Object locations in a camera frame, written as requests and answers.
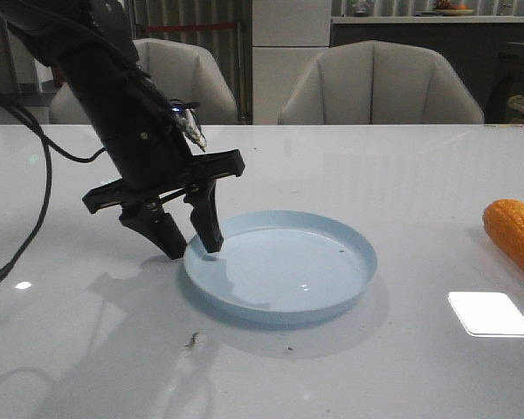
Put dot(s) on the right grey upholstered chair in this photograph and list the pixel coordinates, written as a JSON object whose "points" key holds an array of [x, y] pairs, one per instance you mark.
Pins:
{"points": [[380, 83]]}

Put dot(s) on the white drawer cabinet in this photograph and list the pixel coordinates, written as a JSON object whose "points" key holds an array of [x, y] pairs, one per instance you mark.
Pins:
{"points": [[285, 36]]}

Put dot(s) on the dark grey counter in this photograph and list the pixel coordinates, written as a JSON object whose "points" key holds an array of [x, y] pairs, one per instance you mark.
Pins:
{"points": [[471, 44]]}

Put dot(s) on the left grey upholstered chair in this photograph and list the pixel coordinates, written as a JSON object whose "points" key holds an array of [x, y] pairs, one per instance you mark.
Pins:
{"points": [[188, 83]]}

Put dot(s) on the orange corn cob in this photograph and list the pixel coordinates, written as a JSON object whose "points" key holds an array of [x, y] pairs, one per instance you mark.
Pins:
{"points": [[504, 223]]}

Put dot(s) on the dark side chair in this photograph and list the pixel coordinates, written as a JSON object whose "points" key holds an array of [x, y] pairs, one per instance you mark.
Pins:
{"points": [[505, 103]]}

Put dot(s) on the fruit bowl on counter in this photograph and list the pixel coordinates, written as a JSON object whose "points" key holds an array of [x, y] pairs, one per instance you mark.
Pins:
{"points": [[448, 8]]}

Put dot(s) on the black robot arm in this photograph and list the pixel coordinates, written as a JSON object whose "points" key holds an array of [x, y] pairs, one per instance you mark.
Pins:
{"points": [[50, 28]]}

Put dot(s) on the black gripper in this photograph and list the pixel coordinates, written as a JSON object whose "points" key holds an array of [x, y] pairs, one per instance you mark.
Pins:
{"points": [[152, 158]]}

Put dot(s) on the light blue round plate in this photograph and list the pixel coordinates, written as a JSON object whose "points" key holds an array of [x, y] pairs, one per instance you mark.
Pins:
{"points": [[283, 267]]}

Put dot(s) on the red retractable barrier belt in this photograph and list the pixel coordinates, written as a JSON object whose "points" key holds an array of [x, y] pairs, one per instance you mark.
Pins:
{"points": [[191, 27]]}

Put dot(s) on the grey upholstered chair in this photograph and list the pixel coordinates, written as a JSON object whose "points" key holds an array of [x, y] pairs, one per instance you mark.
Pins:
{"points": [[380, 83], [188, 83]]}

